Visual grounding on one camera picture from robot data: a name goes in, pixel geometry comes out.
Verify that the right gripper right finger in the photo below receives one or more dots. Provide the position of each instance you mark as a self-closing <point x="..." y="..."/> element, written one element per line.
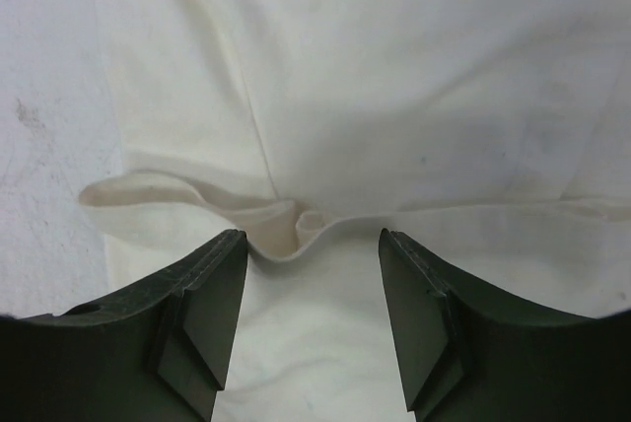
<point x="470" y="351"/>

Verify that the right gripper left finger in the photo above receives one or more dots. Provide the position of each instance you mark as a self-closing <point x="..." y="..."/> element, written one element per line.
<point x="158" y="349"/>

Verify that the cream white t shirt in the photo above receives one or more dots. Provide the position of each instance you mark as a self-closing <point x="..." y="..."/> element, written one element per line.
<point x="494" y="132"/>

